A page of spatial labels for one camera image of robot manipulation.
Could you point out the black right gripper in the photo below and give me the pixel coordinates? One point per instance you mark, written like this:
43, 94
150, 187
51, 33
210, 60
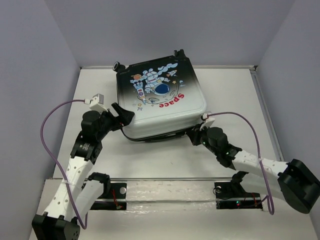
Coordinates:
194, 133

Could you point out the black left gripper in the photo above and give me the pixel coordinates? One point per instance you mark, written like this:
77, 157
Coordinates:
125, 116

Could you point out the black hard-shell suitcase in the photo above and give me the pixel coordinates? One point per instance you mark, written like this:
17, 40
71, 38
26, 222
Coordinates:
164, 94

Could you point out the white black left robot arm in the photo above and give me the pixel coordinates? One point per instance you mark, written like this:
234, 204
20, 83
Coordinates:
67, 213

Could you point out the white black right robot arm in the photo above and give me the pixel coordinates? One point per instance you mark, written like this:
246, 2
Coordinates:
291, 181

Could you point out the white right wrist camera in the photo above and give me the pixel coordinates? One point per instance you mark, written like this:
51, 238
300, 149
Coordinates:
207, 120

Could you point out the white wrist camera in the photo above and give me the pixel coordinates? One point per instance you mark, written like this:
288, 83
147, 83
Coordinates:
207, 120
96, 101

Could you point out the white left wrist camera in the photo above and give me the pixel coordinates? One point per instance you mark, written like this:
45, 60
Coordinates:
96, 101

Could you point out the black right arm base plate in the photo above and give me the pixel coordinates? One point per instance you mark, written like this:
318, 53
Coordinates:
230, 195

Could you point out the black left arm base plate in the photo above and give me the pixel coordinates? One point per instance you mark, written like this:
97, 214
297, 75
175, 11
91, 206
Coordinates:
114, 200

